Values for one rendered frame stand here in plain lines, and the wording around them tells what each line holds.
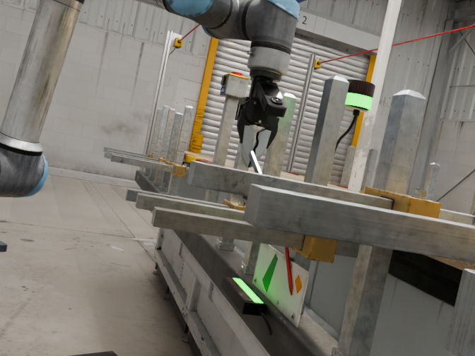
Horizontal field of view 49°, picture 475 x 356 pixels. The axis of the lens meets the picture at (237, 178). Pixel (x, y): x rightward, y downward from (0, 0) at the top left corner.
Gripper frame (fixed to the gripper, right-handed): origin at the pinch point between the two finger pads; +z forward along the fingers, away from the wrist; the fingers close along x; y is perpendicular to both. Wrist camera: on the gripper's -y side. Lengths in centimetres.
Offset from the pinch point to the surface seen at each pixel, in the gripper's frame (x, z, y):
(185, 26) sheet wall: -92, -187, 788
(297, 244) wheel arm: -4.7, 12.5, -23.0
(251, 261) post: -7.1, 23.2, 5.7
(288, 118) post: -8.7, -11.6, 5.7
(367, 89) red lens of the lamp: -13.2, -18.1, -20.5
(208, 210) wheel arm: 6.7, 12.3, 1.9
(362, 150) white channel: -104, -15, 138
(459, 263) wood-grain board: -23.3, 8.3, -42.6
